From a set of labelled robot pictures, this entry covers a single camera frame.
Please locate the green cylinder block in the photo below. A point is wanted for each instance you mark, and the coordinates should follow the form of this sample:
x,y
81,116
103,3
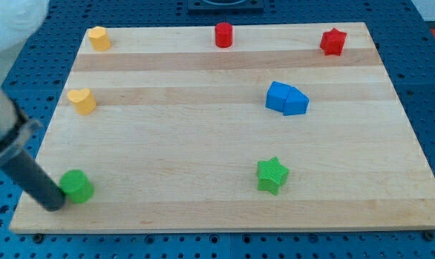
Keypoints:
x,y
76,186

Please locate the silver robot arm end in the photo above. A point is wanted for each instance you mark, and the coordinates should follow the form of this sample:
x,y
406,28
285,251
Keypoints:
x,y
16,128

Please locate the green star block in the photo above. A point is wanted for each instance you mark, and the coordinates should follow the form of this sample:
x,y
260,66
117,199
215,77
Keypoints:
x,y
271,175

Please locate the red star block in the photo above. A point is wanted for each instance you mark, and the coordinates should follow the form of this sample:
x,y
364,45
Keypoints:
x,y
333,41

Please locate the wooden board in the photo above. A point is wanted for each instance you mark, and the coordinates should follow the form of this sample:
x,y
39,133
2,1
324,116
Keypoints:
x,y
180,125

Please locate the blue cube block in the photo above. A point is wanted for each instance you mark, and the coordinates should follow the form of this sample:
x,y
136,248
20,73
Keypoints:
x,y
276,96

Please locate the blue pentagon block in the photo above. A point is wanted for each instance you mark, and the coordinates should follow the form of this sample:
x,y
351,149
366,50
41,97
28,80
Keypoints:
x,y
295,103

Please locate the red cylinder block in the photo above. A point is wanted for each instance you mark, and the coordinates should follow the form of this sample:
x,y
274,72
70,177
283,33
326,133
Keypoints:
x,y
223,34

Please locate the yellow heart block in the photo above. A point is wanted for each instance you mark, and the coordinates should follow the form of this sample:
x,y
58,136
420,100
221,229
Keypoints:
x,y
82,100

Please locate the yellow hexagon block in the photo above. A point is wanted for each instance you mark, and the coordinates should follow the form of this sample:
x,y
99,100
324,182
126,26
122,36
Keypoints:
x,y
99,38

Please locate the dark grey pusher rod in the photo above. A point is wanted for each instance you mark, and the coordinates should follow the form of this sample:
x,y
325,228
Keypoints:
x,y
26,173

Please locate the white plastic cover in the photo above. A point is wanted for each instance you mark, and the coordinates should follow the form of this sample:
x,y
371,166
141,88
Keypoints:
x,y
19,19

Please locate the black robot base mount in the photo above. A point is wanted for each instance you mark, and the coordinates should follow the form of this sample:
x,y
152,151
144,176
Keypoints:
x,y
201,6

